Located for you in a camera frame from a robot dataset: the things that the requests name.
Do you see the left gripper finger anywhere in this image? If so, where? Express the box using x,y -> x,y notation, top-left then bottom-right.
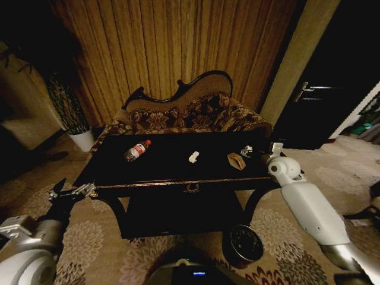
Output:
48,178 -> 68,200
70,183 -> 98,198

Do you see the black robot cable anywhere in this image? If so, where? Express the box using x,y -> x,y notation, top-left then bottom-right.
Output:
344,179 -> 380,230

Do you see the dark door with metal handle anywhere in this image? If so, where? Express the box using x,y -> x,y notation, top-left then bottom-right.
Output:
272,74 -> 375,150

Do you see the black wooden coffee table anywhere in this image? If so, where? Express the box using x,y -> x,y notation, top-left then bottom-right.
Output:
72,130 -> 281,240

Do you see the green plant in white pot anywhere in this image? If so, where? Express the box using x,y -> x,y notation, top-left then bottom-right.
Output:
43,70 -> 96,153

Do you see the green object pile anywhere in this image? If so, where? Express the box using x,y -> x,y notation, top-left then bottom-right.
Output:
351,117 -> 380,140

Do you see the floral patterned sofa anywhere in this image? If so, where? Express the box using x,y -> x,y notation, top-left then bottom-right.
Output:
100,70 -> 274,141

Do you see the plastic bottle with red label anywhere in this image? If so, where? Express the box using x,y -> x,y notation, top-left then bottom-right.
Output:
123,140 -> 153,163

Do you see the golden pleated curtain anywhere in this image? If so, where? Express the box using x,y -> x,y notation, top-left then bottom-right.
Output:
50,0 -> 298,129

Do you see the round black trash bin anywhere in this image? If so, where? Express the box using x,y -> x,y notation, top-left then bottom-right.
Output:
221,224 -> 265,268

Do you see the small brown cardboard box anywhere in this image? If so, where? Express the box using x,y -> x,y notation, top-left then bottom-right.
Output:
227,151 -> 247,171

